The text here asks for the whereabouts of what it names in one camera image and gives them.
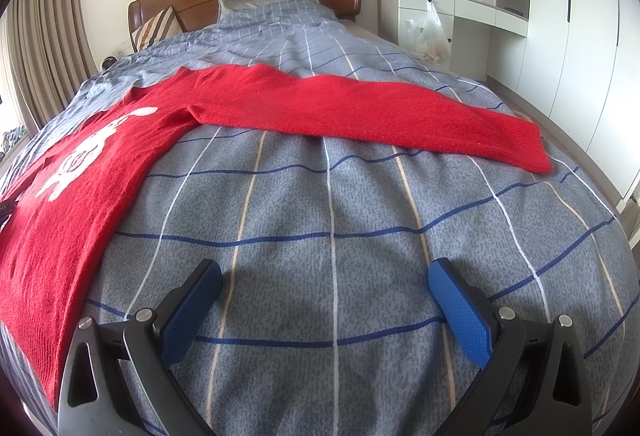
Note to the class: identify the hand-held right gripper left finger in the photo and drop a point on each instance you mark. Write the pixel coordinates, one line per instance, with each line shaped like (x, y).
(192, 311)

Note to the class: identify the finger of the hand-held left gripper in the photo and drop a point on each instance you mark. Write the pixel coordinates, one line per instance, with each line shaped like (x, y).
(6, 210)

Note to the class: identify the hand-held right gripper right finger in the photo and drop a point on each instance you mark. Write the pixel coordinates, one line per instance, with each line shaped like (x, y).
(460, 316)

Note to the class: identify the red knitted sweater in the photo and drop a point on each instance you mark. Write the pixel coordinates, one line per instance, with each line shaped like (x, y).
(280, 110)

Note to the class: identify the pile of clothes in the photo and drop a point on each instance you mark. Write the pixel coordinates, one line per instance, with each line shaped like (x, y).
(11, 138)

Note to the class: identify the grey checked duvet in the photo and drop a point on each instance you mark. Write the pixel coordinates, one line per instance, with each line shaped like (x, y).
(325, 241)

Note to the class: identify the beige curtain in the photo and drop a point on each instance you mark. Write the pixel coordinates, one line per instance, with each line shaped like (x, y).
(45, 25)

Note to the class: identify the striped cushion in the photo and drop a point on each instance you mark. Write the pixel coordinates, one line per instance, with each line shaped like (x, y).
(157, 28)

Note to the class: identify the clear plastic bag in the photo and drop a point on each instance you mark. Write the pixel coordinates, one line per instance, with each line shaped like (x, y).
(430, 35)

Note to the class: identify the white wardrobe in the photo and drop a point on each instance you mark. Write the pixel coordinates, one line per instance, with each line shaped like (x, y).
(575, 40)

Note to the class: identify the grey pillow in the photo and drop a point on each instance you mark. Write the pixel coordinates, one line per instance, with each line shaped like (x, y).
(235, 6)

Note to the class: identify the white desk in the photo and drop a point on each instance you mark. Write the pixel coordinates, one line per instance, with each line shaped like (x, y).
(475, 8)

